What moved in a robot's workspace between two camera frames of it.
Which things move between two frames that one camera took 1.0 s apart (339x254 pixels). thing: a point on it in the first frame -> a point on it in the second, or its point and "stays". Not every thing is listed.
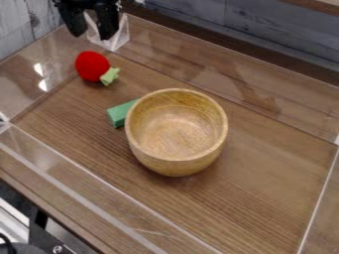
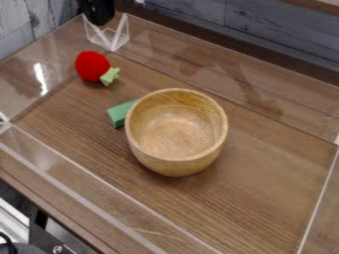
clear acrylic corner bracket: x=121 y=37 stays
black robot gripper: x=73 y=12 -> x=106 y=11
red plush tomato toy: x=91 y=65 stays
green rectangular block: x=117 y=113 stays
